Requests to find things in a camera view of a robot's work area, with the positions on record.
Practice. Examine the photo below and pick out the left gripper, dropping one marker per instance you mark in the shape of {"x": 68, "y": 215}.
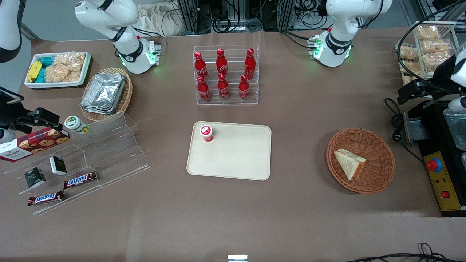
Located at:
{"x": 441, "y": 77}

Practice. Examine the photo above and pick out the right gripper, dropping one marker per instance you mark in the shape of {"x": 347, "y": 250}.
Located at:
{"x": 8, "y": 112}

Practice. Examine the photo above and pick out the triangular sandwich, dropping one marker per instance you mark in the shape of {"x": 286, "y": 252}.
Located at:
{"x": 350, "y": 163}

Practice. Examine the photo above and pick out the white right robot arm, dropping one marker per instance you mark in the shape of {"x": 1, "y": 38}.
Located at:
{"x": 127, "y": 54}

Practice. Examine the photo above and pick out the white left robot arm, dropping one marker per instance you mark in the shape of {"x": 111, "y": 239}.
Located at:
{"x": 338, "y": 43}

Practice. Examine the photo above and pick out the round brown wicker basket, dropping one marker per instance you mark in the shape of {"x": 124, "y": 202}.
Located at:
{"x": 378, "y": 174}

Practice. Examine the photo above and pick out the oval tan wicker basket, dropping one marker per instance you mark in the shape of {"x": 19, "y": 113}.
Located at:
{"x": 127, "y": 94}

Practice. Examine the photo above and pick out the beige plastic tray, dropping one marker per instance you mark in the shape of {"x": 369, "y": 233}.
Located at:
{"x": 236, "y": 156}

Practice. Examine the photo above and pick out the red tartan cookie box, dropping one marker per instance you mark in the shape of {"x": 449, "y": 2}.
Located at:
{"x": 32, "y": 143}

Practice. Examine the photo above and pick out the bagged fried snack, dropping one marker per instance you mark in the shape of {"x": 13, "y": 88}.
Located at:
{"x": 427, "y": 32}
{"x": 435, "y": 61}
{"x": 408, "y": 52}
{"x": 437, "y": 46}
{"x": 411, "y": 71}

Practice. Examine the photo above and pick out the green lid white jar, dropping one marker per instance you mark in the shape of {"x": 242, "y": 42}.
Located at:
{"x": 74, "y": 123}

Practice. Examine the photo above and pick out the black machine with yellow panel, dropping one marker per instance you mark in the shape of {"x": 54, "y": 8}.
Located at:
{"x": 433, "y": 131}

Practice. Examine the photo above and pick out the teal snack packet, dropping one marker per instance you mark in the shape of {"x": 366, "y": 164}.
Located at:
{"x": 41, "y": 75}
{"x": 47, "y": 61}

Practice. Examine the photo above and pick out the small black white box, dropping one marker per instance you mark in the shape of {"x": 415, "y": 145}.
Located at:
{"x": 58, "y": 165}

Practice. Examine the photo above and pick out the yellow snack packet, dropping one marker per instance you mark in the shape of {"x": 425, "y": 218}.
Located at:
{"x": 34, "y": 71}

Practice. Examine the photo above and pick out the clear bag of crackers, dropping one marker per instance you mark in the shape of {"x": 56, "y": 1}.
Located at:
{"x": 60, "y": 74}
{"x": 72, "y": 60}

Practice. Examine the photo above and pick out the clear glass container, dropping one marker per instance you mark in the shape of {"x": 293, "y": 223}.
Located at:
{"x": 457, "y": 127}

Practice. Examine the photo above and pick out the snickers chocolate bar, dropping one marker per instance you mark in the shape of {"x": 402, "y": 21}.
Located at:
{"x": 80, "y": 179}
{"x": 45, "y": 198}

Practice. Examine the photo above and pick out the stacked aluminium foil containers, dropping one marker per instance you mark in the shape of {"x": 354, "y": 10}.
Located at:
{"x": 103, "y": 92}

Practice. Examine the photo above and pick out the red emergency stop button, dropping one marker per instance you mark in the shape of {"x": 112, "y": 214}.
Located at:
{"x": 434, "y": 165}

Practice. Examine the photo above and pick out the white plastic bin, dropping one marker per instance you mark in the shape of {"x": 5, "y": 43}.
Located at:
{"x": 87, "y": 67}

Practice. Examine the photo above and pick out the clear acrylic stepped stand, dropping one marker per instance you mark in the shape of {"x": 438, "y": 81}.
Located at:
{"x": 109, "y": 153}

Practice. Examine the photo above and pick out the beige crumpled cloth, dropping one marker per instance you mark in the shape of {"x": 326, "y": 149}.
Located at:
{"x": 160, "y": 20}

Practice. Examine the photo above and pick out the red cola bottle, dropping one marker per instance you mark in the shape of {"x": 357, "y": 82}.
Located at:
{"x": 223, "y": 88}
{"x": 200, "y": 67}
{"x": 249, "y": 64}
{"x": 203, "y": 90}
{"x": 244, "y": 89}
{"x": 221, "y": 63}

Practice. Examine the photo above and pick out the red yogurt cup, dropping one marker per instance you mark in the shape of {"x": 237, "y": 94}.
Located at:
{"x": 206, "y": 133}

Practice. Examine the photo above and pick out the clear acrylic bottle rack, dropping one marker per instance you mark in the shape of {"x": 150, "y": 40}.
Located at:
{"x": 233, "y": 102}

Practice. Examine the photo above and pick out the small white silver device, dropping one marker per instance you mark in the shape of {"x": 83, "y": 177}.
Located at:
{"x": 237, "y": 258}

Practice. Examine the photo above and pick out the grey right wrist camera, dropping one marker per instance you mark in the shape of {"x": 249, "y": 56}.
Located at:
{"x": 6, "y": 136}

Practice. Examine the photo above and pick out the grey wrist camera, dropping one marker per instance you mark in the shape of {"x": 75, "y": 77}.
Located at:
{"x": 458, "y": 105}
{"x": 6, "y": 136}

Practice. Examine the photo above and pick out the grey metal bracket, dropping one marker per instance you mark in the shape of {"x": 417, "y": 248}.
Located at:
{"x": 413, "y": 127}

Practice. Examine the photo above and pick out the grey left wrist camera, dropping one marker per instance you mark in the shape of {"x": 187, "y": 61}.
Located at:
{"x": 458, "y": 105}

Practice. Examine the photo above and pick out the aluminium frame post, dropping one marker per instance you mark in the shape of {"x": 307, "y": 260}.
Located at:
{"x": 285, "y": 14}
{"x": 188, "y": 16}

